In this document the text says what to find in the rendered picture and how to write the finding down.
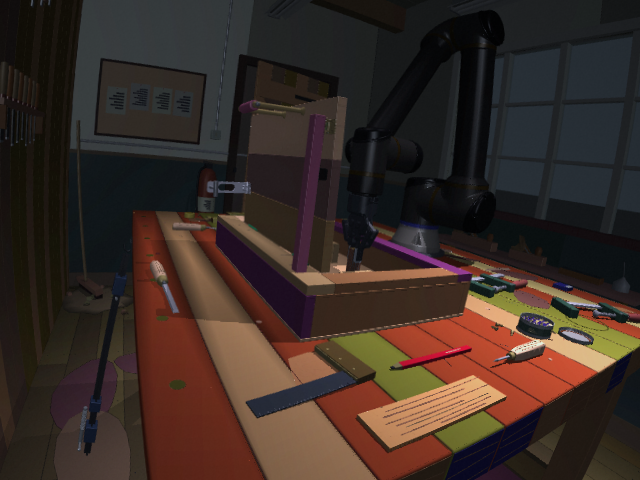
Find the grey funnel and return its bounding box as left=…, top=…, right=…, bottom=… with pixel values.
left=613, top=261, right=633, bottom=296

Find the purple wooden post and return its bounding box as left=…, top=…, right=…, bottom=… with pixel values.
left=291, top=113, right=329, bottom=274

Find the red fire extinguisher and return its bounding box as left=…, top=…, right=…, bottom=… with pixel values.
left=196, top=164, right=218, bottom=213

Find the tan wooden board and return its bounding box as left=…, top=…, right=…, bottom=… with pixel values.
left=355, top=375, right=508, bottom=454

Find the blue bar clamp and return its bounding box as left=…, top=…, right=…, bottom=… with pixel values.
left=77, top=238, right=133, bottom=456

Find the wooden broom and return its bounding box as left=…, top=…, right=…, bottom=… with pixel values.
left=74, top=119, right=106, bottom=300

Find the pink brass door handle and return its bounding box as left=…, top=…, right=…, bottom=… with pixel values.
left=238, top=99, right=307, bottom=118

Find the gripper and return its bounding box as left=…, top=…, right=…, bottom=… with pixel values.
left=342, top=191, right=377, bottom=273

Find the red pencil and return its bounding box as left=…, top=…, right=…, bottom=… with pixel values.
left=389, top=344, right=474, bottom=373

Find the dark round tin lid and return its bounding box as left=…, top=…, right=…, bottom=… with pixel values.
left=556, top=325, right=595, bottom=347

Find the brown framed notice board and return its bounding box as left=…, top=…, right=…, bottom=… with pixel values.
left=94, top=57, right=208, bottom=146

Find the wall chisel rack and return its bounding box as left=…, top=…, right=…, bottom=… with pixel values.
left=0, top=61, right=47, bottom=149

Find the dark wooden side bench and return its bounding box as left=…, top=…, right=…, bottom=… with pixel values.
left=477, top=208, right=640, bottom=304

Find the green clamp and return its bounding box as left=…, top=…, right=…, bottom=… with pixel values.
left=593, top=301, right=640, bottom=324
left=550, top=295, right=597, bottom=319
left=468, top=272, right=529, bottom=298

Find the silver hasp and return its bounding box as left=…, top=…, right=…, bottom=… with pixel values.
left=206, top=179, right=252, bottom=198

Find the cream handled chisel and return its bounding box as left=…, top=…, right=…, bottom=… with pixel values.
left=149, top=259, right=181, bottom=316

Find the striped wooden cupboard door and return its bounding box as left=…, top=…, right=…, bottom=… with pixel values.
left=241, top=95, right=349, bottom=275

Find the dark round tin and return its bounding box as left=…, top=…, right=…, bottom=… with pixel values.
left=515, top=311, right=555, bottom=338

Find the large paned window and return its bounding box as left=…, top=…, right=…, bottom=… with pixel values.
left=485, top=33, right=640, bottom=232

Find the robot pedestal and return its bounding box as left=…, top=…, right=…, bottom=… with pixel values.
left=392, top=219, right=442, bottom=257

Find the wooden cupboard body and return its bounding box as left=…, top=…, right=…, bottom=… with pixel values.
left=215, top=212, right=474, bottom=342

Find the wooden steel try square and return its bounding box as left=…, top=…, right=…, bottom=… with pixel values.
left=245, top=339, right=378, bottom=420

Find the dark wooden plane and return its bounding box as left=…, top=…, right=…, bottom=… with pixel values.
left=513, top=236, right=549, bottom=267

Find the white handled screwdriver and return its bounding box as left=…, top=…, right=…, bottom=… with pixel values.
left=491, top=339, right=548, bottom=367

